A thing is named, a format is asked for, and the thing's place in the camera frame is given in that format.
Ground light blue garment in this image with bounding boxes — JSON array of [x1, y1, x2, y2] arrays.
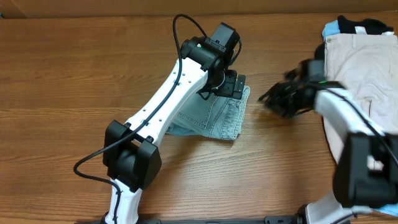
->
[[322, 20, 398, 217]]

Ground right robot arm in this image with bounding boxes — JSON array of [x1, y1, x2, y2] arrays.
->
[[259, 59, 397, 223]]

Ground black garment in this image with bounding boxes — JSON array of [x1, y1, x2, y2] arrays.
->
[[314, 14, 394, 63]]

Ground light blue denim shorts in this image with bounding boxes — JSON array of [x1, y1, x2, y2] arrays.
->
[[167, 86, 251, 141]]

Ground beige pink shorts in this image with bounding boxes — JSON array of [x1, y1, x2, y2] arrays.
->
[[322, 32, 398, 170]]

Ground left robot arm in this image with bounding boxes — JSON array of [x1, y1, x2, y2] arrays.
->
[[102, 23, 246, 224]]

